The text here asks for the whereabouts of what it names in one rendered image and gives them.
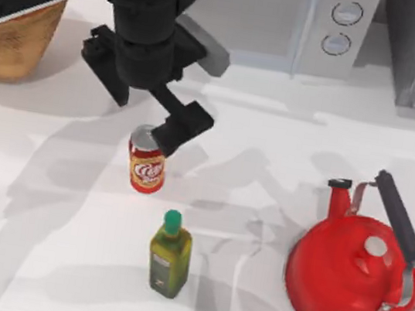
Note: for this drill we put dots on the red kettle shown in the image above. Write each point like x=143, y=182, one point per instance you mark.
x=348, y=286

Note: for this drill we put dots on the green bottle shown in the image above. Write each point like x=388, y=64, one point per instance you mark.
x=169, y=259

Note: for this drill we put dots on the pale microwave oven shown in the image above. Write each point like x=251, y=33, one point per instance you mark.
x=267, y=19

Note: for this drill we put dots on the woven wooden basket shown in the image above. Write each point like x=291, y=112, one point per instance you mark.
x=12, y=48

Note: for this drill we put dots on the red and white can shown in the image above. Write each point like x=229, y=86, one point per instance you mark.
x=146, y=171

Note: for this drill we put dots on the round microwave knob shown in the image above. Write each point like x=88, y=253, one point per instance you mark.
x=348, y=12
x=336, y=44

